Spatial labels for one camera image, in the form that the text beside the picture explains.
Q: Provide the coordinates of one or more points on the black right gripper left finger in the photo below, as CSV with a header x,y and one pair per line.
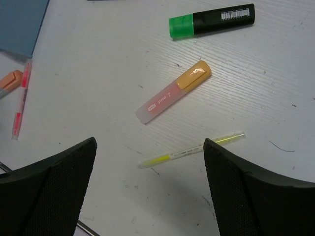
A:
x,y
45,198

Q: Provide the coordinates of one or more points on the thin yellow highlighter pen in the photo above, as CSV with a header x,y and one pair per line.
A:
x,y
189,151

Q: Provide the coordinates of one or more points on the green cap black highlighter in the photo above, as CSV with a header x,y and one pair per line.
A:
x,y
211,21

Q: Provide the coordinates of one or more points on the light blue drawer box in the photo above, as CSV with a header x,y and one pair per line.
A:
x,y
20,24

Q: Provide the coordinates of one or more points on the thin pink highlighter pen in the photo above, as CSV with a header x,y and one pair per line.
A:
x,y
21,100

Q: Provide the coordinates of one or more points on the yellow-orange cap frosted highlighter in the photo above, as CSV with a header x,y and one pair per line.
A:
x,y
188,81

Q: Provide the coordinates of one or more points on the orange cap grey highlighter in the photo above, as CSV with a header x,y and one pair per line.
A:
x,y
9,82

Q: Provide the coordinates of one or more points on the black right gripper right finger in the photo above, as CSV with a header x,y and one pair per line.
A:
x,y
250,200

